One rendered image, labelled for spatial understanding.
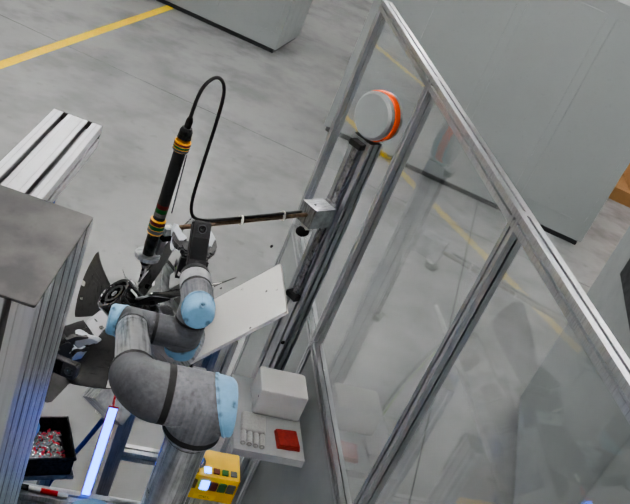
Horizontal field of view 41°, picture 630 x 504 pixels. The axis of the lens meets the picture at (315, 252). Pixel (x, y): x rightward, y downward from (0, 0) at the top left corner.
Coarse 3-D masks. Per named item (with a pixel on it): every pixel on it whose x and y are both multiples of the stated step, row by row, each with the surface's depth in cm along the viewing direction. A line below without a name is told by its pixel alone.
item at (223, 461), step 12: (204, 456) 225; (216, 456) 227; (228, 456) 228; (204, 468) 221; (228, 468) 224; (216, 480) 220; (228, 480) 221; (192, 492) 222; (204, 492) 222; (216, 492) 223
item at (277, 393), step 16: (272, 368) 286; (256, 384) 282; (272, 384) 278; (288, 384) 281; (304, 384) 284; (256, 400) 277; (272, 400) 277; (288, 400) 277; (304, 400) 278; (288, 416) 281
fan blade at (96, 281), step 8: (96, 256) 274; (96, 264) 271; (88, 272) 274; (96, 272) 269; (104, 272) 263; (88, 280) 272; (96, 280) 266; (104, 280) 262; (80, 288) 276; (88, 288) 271; (96, 288) 265; (104, 288) 260; (88, 296) 270; (96, 296) 265; (80, 304) 274; (88, 304) 270; (96, 304) 266; (80, 312) 273; (88, 312) 270; (96, 312) 266
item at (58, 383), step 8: (64, 328) 249; (72, 328) 248; (80, 328) 248; (88, 328) 248; (56, 376) 244; (56, 384) 243; (64, 384) 243; (48, 392) 243; (56, 392) 243; (48, 400) 242
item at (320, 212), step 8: (304, 200) 266; (312, 200) 268; (320, 200) 270; (328, 200) 271; (304, 208) 266; (312, 208) 263; (320, 208) 265; (328, 208) 267; (312, 216) 264; (320, 216) 265; (328, 216) 268; (304, 224) 267; (312, 224) 265; (320, 224) 268; (328, 224) 271
